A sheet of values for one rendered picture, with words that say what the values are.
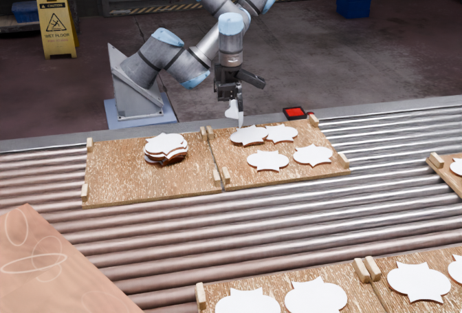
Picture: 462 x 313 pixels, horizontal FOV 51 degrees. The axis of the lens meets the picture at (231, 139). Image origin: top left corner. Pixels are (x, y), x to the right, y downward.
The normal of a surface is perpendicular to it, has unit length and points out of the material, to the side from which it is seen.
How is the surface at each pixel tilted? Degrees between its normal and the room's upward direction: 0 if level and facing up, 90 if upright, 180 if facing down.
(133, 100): 90
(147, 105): 90
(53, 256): 0
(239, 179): 0
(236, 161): 0
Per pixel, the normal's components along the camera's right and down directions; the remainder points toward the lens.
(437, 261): 0.00, -0.85
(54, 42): 0.22, 0.39
